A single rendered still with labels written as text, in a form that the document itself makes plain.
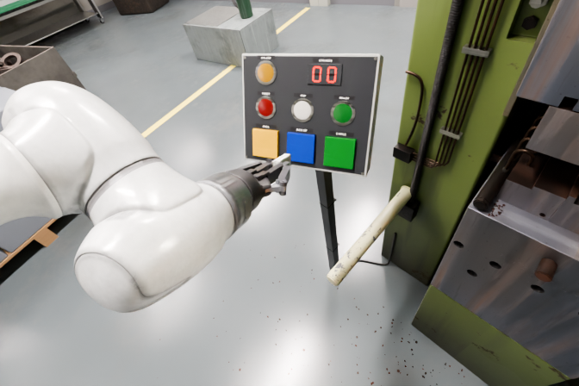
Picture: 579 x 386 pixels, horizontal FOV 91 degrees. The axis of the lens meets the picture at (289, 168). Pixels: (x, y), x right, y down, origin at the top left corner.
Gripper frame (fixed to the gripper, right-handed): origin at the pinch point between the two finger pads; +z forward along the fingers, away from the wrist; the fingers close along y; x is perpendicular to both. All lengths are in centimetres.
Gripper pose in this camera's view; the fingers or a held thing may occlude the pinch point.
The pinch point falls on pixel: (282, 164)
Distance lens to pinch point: 62.3
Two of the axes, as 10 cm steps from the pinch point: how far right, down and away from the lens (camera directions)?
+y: 9.3, 1.4, -3.4
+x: 0.3, -9.5, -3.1
